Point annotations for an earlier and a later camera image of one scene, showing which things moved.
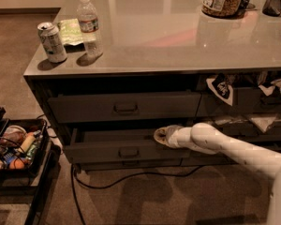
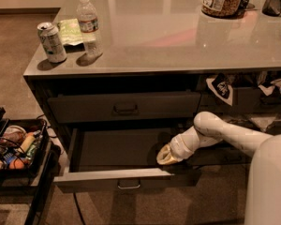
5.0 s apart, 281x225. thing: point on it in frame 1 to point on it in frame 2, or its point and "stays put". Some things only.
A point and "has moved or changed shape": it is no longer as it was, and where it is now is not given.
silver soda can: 52,42 stays put
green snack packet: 70,32 stays put
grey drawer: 125,107 stays put
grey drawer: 118,145 has moved or changed shape
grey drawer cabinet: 120,62 stays put
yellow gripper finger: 163,141 to 169,159
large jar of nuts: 224,1 stays put
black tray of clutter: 22,158 stays put
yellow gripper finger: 165,131 to 166,150
